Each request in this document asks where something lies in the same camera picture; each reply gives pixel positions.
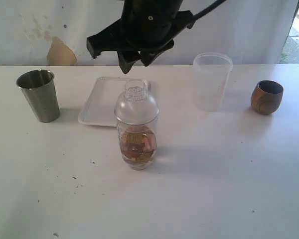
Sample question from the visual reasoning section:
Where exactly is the clear plastic shaker cup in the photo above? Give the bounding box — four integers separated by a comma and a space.
117, 119, 157, 170

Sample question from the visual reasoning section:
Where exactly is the brown object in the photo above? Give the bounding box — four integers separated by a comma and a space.
120, 129, 157, 164

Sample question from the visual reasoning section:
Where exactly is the brown wooden cup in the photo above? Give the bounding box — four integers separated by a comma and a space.
250, 80, 284, 115

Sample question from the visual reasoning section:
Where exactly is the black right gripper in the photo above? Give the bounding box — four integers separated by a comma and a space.
86, 0, 193, 74

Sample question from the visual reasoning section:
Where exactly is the stainless steel cup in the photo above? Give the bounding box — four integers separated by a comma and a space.
16, 69, 60, 123

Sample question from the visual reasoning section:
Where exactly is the translucent plastic tub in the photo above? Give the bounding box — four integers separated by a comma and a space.
193, 52, 233, 112

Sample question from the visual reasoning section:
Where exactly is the white rectangular tray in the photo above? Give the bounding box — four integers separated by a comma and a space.
77, 76, 151, 127

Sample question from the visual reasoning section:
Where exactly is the clear dome shaker lid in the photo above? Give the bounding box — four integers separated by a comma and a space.
114, 79, 159, 125

